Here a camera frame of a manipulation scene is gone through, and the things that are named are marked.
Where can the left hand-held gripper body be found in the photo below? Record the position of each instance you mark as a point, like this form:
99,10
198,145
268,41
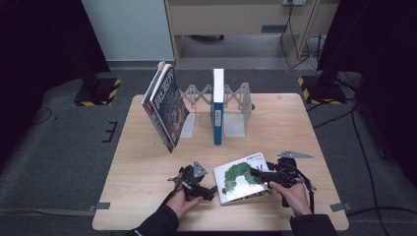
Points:
191,178

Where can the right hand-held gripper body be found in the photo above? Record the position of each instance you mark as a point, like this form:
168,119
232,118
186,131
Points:
285,170

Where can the white caterpillar picture book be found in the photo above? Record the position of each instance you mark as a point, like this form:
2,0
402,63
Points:
239,183

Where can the grey metal expandable book rack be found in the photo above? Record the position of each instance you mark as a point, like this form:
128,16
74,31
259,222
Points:
234,126

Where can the thick blue book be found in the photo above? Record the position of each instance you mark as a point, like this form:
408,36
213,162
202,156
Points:
218,124

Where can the person's left hand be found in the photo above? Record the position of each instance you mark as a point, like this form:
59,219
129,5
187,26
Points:
180,205

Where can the person's right hand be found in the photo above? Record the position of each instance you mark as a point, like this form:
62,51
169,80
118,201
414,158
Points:
295,198

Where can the grey tape strip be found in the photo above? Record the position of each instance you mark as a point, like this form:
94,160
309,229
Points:
341,207
99,206

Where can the dark cover book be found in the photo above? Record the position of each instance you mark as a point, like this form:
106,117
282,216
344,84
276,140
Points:
170,108

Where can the black stand base yellow stripes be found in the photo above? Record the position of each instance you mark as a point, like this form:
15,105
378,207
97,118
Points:
323,93
98,95

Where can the thin softcover book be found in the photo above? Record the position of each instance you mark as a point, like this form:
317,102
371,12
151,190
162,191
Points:
149,104

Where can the black curtain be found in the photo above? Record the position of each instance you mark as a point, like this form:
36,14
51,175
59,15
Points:
39,49
383,49

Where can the white partition panel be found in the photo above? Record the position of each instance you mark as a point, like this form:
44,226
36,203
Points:
128,29

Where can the light wooden cabinet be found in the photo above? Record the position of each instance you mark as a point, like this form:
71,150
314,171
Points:
229,16

